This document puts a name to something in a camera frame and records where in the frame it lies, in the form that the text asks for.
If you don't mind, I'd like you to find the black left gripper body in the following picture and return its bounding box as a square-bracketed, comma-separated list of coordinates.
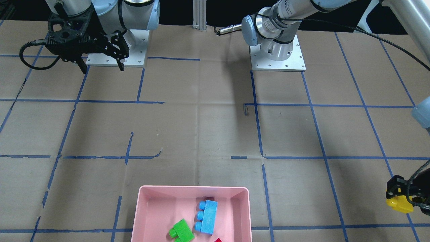
[405, 168, 430, 216]

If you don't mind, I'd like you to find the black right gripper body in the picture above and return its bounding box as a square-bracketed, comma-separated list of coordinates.
[45, 6, 129, 63]

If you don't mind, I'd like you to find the yellow toy block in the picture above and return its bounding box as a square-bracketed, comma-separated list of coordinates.
[386, 196, 414, 213]

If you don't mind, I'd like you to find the blue toy block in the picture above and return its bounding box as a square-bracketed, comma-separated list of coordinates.
[195, 200, 218, 235]

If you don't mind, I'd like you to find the green toy block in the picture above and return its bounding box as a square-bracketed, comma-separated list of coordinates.
[168, 219, 195, 242]

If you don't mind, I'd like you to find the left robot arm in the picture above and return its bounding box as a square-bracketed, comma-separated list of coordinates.
[241, 0, 430, 215]

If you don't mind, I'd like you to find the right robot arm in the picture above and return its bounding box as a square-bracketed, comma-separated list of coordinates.
[44, 0, 160, 73]

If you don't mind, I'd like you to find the pink plastic box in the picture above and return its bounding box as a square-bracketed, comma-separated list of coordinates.
[131, 185, 252, 242]

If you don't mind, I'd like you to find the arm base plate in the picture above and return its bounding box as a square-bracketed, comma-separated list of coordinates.
[86, 29, 151, 68]
[249, 35, 307, 72]

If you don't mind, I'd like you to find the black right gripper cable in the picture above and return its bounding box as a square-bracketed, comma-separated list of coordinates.
[19, 40, 61, 71]

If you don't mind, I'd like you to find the aluminium frame post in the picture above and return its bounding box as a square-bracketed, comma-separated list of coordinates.
[192, 0, 207, 32]

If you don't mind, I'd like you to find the silver cable connector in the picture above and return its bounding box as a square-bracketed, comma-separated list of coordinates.
[213, 24, 242, 36]

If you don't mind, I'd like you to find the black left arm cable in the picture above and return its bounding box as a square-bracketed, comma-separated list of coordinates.
[254, 13, 430, 73]

